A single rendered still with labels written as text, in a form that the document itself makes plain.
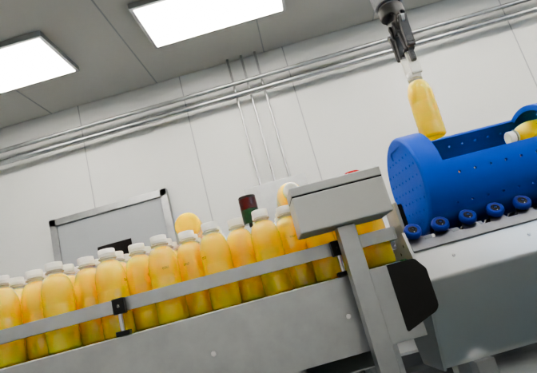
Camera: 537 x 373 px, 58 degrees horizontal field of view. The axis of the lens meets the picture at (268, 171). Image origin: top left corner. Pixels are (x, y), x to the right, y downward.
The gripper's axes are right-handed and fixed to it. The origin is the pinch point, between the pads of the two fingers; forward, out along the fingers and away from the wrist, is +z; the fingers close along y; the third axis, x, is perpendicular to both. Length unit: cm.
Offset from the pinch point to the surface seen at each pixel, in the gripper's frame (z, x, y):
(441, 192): 38.7, 7.7, -7.7
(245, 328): 58, 63, -18
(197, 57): -198, 65, 316
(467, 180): 37.4, 0.5, -8.1
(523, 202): 46.3, -12.4, -5.8
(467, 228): 48.9, 3.4, -5.1
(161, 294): 46, 80, -16
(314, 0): -198, -54, 262
